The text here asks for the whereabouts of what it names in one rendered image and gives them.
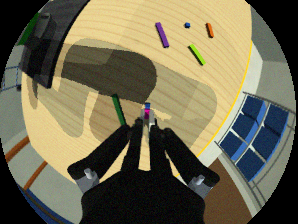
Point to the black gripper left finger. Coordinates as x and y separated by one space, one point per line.
88 171

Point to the purple rod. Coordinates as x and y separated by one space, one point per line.
162 35

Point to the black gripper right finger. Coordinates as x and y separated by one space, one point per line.
197 176

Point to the orange rod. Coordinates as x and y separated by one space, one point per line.
209 30

